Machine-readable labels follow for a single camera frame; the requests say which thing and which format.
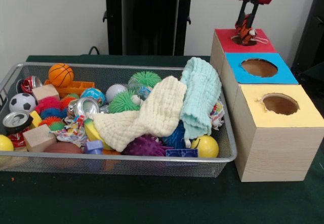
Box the silver drink can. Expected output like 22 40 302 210
73 97 100 116

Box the mint green muslin cloth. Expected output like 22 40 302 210
180 57 223 137

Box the black and white soccer ball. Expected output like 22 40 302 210
9 93 37 113

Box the black chair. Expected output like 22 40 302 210
290 0 324 103

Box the orange basketball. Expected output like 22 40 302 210
48 63 74 87

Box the orange striped tiger plush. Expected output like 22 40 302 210
234 14 268 47

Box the purple spiky rubber ball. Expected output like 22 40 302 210
123 135 173 157

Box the dark green tablecloth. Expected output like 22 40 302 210
0 54 324 224

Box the small green spiky ball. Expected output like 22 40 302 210
128 71 162 88

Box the cream muslin cloth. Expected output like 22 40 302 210
88 76 188 153

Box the silver wire mesh bin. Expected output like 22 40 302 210
0 62 238 180

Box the yellow ball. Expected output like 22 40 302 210
191 135 219 158

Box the wooden box with three holes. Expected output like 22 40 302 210
209 28 324 183

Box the blue globe ball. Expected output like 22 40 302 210
80 87 106 107

